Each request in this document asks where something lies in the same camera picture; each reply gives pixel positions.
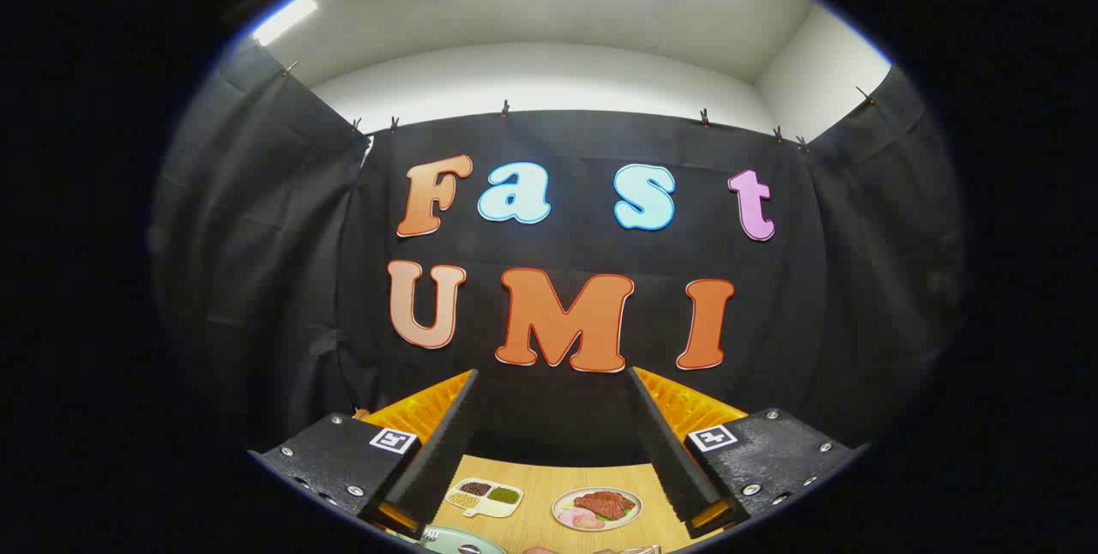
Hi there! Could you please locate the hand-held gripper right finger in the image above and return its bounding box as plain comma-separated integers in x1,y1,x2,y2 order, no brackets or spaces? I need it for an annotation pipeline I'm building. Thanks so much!
628,366,869,538

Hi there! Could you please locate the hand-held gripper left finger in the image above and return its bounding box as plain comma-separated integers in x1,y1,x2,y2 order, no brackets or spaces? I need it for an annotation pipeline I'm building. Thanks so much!
249,369,480,539

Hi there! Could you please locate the white divided snack tray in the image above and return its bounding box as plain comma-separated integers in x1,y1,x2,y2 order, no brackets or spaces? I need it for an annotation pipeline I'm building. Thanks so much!
444,477,524,519

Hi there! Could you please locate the brown meat slab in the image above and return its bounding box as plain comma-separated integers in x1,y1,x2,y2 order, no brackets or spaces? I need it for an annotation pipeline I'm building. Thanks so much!
573,491,634,519

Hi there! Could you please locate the light blue plate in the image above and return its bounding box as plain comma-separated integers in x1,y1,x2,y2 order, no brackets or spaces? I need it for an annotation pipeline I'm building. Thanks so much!
412,525,507,554

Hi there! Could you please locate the white plate with food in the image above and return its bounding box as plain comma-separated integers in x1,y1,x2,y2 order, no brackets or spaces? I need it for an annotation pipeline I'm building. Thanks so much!
551,486,643,532

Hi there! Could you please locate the long ceiling light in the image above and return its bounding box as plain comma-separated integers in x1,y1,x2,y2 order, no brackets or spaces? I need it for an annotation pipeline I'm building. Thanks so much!
253,0,318,46

